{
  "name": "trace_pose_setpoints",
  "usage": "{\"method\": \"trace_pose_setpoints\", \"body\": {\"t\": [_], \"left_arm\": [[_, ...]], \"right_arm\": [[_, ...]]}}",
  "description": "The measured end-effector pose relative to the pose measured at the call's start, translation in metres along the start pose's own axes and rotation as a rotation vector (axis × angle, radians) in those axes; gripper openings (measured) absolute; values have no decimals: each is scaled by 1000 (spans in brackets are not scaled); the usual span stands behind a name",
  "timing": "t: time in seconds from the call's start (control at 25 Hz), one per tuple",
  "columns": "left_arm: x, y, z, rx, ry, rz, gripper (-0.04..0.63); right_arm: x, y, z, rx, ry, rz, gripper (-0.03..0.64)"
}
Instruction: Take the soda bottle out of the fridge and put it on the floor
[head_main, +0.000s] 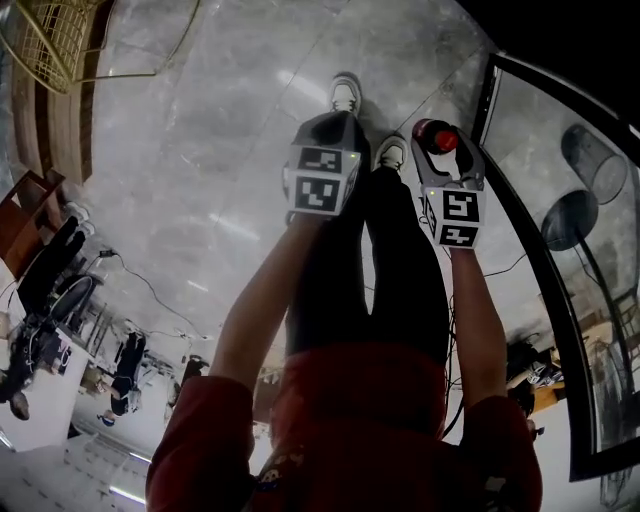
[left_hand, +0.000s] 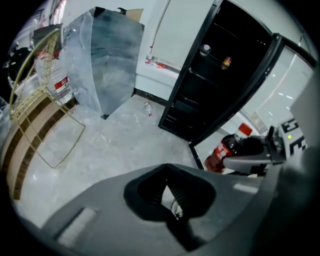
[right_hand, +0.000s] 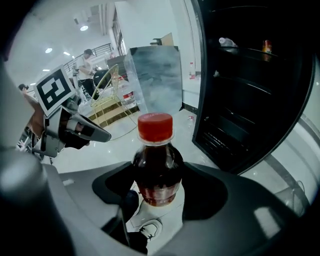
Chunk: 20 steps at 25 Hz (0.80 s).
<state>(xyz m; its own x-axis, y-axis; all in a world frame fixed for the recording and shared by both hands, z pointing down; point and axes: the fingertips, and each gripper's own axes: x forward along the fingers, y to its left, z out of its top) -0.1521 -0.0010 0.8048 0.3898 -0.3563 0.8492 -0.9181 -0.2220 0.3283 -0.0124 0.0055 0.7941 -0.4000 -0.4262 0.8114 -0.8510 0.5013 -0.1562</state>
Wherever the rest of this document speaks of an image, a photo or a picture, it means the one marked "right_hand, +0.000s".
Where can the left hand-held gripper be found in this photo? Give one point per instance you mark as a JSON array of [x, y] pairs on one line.
[[52, 90]]

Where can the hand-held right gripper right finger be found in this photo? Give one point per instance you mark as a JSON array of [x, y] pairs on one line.
[[237, 212]]

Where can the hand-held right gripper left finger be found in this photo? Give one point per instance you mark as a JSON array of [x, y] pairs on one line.
[[82, 200]]

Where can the red-capped dark drink bottle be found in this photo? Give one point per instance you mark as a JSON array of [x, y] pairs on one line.
[[157, 162]]

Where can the black cabinet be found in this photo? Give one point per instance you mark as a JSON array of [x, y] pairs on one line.
[[225, 100]]

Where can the person's left forearm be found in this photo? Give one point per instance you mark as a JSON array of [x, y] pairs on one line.
[[35, 117]]

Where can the person's left hand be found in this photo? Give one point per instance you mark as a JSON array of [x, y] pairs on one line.
[[75, 127]]

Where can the striped wooden platform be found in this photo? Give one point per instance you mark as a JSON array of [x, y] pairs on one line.
[[110, 112]]

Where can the large clear water jug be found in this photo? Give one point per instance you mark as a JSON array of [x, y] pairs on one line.
[[128, 95]]

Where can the person's black trousers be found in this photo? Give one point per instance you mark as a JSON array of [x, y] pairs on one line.
[[132, 200]]

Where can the grey waste bin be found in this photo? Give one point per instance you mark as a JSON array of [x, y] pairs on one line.
[[292, 197]]

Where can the person's white right shoe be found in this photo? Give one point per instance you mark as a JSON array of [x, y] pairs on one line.
[[150, 228]]

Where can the black balcony railing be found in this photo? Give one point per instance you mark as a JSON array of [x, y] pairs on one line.
[[100, 48]]

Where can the small bottle red label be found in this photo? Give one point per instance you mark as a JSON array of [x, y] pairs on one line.
[[192, 72], [190, 118]]

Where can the brown cardboard box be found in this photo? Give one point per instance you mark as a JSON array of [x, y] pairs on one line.
[[167, 40]]

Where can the clear plastic water bottle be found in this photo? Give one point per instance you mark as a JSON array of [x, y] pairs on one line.
[[227, 42]]

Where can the orange soda bottle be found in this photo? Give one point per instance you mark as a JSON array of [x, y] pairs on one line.
[[267, 46]]

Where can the black metal bracket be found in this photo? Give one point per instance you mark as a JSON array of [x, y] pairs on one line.
[[156, 41]]

